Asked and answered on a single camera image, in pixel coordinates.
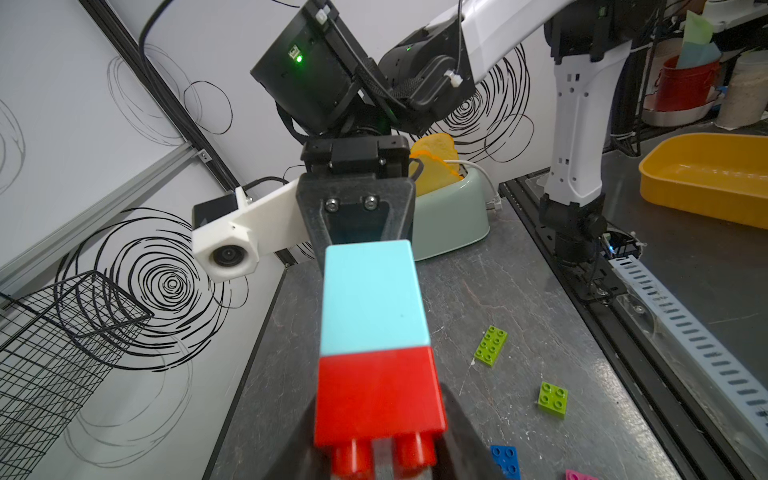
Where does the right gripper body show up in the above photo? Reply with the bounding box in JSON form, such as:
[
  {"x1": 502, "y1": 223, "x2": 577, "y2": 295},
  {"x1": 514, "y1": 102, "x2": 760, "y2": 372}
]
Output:
[{"x1": 300, "y1": 135, "x2": 410, "y2": 178}]

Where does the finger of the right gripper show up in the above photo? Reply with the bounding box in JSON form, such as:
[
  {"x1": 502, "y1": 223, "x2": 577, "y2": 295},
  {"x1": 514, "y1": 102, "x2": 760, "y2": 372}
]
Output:
[{"x1": 296, "y1": 173, "x2": 416, "y2": 268}]

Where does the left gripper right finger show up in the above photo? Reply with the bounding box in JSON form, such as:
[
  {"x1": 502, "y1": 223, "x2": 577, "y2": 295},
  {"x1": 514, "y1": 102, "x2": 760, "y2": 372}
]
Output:
[{"x1": 433, "y1": 383, "x2": 504, "y2": 480}]

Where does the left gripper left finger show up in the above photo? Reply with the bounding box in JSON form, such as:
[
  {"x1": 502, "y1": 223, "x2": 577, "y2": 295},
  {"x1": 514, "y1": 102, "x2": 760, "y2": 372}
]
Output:
[{"x1": 264, "y1": 401, "x2": 330, "y2": 480}]

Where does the blue square lego brick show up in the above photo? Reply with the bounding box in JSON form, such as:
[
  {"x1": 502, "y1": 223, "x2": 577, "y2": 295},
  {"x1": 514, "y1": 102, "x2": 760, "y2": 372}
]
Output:
[{"x1": 490, "y1": 445, "x2": 521, "y2": 480}]

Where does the red long lego brick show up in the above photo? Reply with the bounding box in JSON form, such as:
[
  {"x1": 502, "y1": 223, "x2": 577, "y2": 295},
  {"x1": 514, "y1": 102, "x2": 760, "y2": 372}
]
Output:
[{"x1": 314, "y1": 346, "x2": 447, "y2": 479}]

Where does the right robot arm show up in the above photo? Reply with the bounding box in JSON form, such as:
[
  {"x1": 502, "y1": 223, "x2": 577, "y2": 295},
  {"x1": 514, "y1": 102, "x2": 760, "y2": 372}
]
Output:
[{"x1": 251, "y1": 1, "x2": 660, "y2": 266}]

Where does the small green lego brick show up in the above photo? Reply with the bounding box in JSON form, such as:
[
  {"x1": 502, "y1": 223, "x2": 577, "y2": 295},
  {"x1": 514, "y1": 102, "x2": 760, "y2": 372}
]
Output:
[{"x1": 537, "y1": 381, "x2": 569, "y2": 420}]

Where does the long green lego brick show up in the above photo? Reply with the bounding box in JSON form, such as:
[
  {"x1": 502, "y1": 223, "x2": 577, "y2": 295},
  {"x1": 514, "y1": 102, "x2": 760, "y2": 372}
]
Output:
[{"x1": 473, "y1": 326, "x2": 508, "y2": 367}]

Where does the pink square lego brick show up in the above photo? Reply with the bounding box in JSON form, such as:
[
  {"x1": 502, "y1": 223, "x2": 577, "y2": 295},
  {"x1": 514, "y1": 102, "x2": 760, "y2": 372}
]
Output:
[{"x1": 565, "y1": 469, "x2": 598, "y2": 480}]

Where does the right toast slice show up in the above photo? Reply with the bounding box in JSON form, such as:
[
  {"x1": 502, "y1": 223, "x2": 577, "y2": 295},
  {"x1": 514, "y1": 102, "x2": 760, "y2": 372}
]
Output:
[{"x1": 409, "y1": 133, "x2": 463, "y2": 197}]

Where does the mint green toaster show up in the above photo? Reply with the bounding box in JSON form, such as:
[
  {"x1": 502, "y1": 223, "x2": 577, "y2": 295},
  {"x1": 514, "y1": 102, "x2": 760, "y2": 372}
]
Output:
[{"x1": 412, "y1": 168, "x2": 490, "y2": 261}]

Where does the red bucket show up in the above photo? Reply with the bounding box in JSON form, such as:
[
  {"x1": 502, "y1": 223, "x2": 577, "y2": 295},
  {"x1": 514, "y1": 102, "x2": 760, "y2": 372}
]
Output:
[{"x1": 655, "y1": 56, "x2": 720, "y2": 112}]

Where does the yellow plastic tray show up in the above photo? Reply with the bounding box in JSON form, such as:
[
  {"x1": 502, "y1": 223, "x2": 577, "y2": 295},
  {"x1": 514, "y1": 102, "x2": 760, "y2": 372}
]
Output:
[{"x1": 638, "y1": 133, "x2": 767, "y2": 229}]

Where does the white toaster cable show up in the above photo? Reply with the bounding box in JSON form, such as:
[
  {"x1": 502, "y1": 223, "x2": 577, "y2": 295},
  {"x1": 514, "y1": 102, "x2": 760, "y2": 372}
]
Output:
[{"x1": 443, "y1": 158, "x2": 502, "y2": 211}]

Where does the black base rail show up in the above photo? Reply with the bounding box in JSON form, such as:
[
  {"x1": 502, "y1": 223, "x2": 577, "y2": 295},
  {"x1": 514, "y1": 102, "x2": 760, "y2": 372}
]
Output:
[{"x1": 499, "y1": 179, "x2": 754, "y2": 479}]

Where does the black wire basket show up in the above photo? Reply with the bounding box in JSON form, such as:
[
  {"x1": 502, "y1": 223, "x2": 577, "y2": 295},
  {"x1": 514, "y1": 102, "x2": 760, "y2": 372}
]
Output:
[{"x1": 1, "y1": 271, "x2": 153, "y2": 479}]

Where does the grey slotted cable duct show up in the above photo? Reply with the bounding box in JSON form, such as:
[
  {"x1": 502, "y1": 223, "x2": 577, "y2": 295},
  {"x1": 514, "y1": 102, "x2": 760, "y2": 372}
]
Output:
[{"x1": 610, "y1": 256, "x2": 767, "y2": 460}]

